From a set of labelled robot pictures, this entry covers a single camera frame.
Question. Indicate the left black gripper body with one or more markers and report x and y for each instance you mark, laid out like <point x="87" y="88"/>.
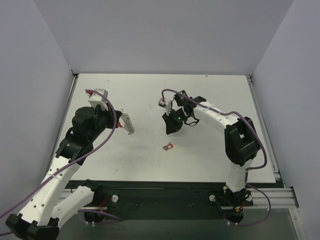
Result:
<point x="116" y="118"/>

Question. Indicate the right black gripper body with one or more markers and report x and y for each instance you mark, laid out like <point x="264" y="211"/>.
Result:
<point x="172" y="122"/>

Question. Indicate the metal chain keyring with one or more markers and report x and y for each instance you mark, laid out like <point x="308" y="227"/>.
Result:
<point x="126" y="121"/>

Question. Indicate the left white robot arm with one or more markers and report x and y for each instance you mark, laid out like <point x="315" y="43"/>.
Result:
<point x="43" y="216"/>

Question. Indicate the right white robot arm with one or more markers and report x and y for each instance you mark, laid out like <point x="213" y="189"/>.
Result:
<point x="240" y="137"/>

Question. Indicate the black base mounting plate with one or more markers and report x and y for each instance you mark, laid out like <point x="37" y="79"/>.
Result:
<point x="152" y="200"/>

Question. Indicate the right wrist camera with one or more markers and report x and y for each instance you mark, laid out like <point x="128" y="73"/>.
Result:
<point x="166" y="104"/>

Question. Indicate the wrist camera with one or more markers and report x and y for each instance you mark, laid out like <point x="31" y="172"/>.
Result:
<point x="95" y="99"/>
<point x="166" y="104"/>

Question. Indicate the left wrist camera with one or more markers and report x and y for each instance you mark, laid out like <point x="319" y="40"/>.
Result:
<point x="95" y="99"/>

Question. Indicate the aluminium frame rail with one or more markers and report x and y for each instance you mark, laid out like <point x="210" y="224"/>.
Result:
<point x="280" y="198"/>

